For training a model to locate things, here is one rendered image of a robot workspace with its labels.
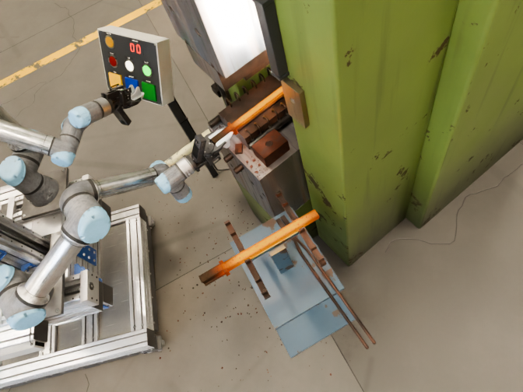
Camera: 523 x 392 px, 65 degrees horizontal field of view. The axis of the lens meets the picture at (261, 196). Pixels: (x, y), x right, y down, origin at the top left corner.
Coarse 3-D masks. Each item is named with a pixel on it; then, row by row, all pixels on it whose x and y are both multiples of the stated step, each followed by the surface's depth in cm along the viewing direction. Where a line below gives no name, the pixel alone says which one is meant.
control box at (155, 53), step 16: (112, 32) 177; (128, 32) 178; (112, 48) 181; (128, 48) 176; (144, 48) 172; (160, 48) 170; (144, 64) 176; (160, 64) 174; (144, 80) 181; (160, 80) 177; (160, 96) 181
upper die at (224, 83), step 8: (192, 56) 143; (200, 56) 134; (256, 56) 136; (264, 56) 138; (200, 64) 141; (208, 64) 133; (248, 64) 136; (256, 64) 138; (208, 72) 140; (216, 72) 131; (240, 72) 137; (248, 72) 139; (216, 80) 138; (224, 80) 134; (232, 80) 136; (224, 88) 137
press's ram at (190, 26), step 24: (168, 0) 122; (192, 0) 104; (216, 0) 107; (240, 0) 111; (192, 24) 118; (216, 24) 112; (240, 24) 117; (192, 48) 136; (216, 48) 117; (240, 48) 123; (264, 48) 129
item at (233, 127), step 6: (276, 90) 168; (282, 90) 167; (270, 96) 167; (276, 96) 167; (264, 102) 167; (270, 102) 166; (252, 108) 166; (258, 108) 166; (246, 114) 165; (252, 114) 165; (240, 120) 165; (246, 120) 165; (228, 126) 164; (234, 126) 164; (222, 132) 163; (228, 132) 163; (234, 132) 164; (216, 138) 162
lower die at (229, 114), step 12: (264, 84) 175; (276, 84) 172; (240, 96) 174; (252, 96) 172; (264, 96) 170; (228, 108) 173; (240, 108) 170; (264, 108) 166; (276, 108) 166; (228, 120) 168; (252, 120) 165; (264, 120) 164; (276, 120) 167; (240, 132) 164; (252, 132) 163
